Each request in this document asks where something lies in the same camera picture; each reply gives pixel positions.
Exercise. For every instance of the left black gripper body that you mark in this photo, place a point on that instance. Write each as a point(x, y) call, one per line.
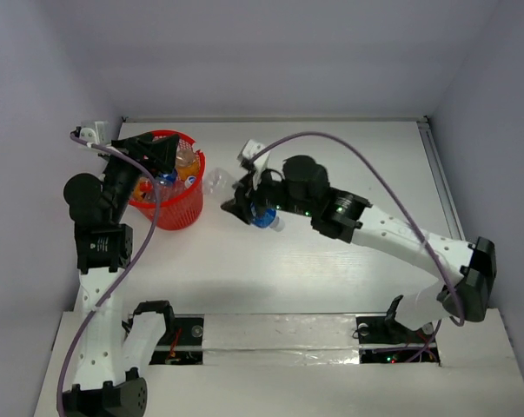
point(136, 150)

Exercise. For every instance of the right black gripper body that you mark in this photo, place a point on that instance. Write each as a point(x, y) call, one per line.
point(270, 190)

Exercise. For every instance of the blue label bottle front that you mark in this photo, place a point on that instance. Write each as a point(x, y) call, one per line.
point(167, 179)

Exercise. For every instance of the blue label bottle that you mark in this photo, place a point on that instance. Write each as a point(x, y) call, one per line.
point(219, 185)
point(167, 179)

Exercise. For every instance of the small orange juice bottle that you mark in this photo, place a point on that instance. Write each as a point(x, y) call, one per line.
point(187, 163)

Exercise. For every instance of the tall orange juice bottle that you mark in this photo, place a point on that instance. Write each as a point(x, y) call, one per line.
point(143, 190)

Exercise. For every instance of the large clear plastic bottle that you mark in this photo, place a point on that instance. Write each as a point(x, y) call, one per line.
point(189, 182)

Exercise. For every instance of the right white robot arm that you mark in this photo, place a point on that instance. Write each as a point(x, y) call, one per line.
point(341, 215)

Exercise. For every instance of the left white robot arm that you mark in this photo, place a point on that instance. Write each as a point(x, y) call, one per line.
point(102, 373)

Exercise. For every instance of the red mesh plastic bin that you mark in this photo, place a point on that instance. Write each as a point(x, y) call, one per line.
point(179, 208)

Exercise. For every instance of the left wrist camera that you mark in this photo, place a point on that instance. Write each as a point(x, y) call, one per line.
point(90, 134)

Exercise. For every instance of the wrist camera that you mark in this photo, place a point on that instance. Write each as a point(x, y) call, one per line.
point(90, 134)
point(254, 158)

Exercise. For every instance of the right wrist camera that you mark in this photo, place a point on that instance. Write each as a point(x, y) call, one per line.
point(254, 158)

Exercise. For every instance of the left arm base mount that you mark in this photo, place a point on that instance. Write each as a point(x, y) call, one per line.
point(184, 347)

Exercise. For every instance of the aluminium rail right edge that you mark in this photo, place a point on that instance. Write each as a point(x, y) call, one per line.
point(448, 195)

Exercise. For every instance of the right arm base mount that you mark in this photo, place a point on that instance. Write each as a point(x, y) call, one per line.
point(382, 340)

